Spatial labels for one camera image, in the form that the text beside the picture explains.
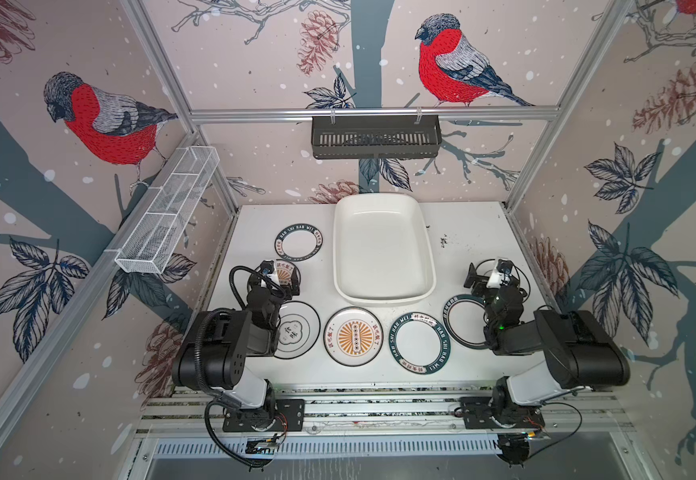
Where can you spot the white plastic bin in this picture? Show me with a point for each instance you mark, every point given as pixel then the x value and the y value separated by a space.
pixel 382 254

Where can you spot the orange sunburst plate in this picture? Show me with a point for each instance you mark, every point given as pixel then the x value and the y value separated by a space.
pixel 289 277
pixel 353 337

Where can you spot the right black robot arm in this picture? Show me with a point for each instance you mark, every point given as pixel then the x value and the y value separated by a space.
pixel 578 352

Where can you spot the orange sunburst plate centre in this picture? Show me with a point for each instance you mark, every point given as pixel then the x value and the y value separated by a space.
pixel 353 337

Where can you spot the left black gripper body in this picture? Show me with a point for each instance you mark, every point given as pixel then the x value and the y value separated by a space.
pixel 275 297

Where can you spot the black wire wall shelf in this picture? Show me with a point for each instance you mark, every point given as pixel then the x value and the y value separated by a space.
pixel 376 137

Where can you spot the green rim plate far left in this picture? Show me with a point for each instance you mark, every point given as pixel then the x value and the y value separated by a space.
pixel 298 242

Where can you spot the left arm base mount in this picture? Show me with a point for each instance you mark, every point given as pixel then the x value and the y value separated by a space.
pixel 283 415

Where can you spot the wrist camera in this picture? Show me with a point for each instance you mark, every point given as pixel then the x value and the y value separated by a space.
pixel 267 268
pixel 501 274

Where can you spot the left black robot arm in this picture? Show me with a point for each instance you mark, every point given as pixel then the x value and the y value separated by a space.
pixel 212 357

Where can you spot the orange sunburst plate left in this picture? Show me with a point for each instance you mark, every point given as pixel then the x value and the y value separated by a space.
pixel 289 277

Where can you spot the white clover plate black rim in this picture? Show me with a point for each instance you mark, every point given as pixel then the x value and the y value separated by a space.
pixel 298 331

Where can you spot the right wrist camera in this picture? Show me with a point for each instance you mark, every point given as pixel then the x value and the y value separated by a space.
pixel 501 274

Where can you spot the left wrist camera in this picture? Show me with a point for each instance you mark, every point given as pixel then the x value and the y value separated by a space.
pixel 267 268

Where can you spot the white mesh wall basket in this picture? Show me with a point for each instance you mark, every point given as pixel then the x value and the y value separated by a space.
pixel 157 233

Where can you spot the aluminium mounting rail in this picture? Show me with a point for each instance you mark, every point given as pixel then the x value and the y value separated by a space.
pixel 385 411

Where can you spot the green red rim plate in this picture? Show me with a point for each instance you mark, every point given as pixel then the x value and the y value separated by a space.
pixel 464 317

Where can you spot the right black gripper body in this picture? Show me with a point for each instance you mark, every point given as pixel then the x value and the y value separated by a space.
pixel 483 291

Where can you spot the green rim hao wei plate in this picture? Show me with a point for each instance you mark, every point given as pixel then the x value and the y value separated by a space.
pixel 419 343

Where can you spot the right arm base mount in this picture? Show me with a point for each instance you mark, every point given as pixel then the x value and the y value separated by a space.
pixel 484 413

